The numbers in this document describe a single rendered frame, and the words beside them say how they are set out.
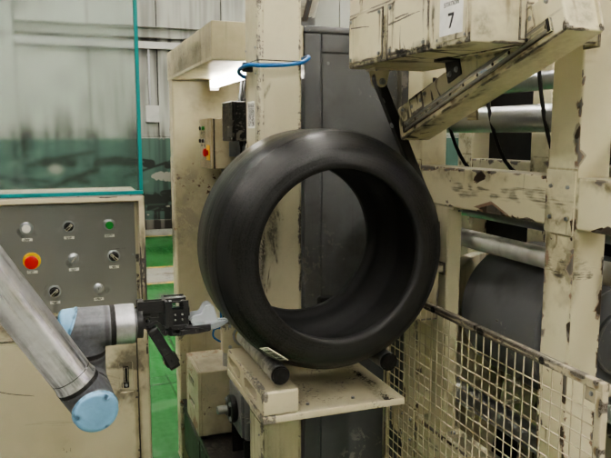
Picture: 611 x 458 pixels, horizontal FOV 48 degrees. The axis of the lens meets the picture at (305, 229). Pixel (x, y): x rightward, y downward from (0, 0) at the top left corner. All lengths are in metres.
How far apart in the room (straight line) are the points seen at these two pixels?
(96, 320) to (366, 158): 0.70
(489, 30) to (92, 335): 1.05
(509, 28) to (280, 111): 0.70
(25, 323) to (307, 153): 0.67
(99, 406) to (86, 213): 0.89
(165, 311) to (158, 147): 9.23
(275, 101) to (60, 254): 0.83
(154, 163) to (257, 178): 9.26
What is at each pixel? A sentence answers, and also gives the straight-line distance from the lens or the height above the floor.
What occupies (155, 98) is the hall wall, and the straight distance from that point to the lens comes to 10.82.
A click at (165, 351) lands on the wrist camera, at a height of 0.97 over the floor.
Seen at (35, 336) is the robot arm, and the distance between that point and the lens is 1.40.
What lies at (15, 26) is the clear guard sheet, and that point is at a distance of 2.19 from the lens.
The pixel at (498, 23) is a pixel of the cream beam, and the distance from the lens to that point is 1.48.
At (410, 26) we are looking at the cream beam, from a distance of 1.65.
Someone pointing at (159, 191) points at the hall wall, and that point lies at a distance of 10.77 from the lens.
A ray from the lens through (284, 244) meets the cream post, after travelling 1.93.
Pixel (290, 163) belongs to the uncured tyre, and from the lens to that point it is 1.50.
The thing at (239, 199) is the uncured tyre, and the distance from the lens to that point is 1.49.
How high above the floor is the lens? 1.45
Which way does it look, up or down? 8 degrees down
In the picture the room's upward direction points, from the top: straight up
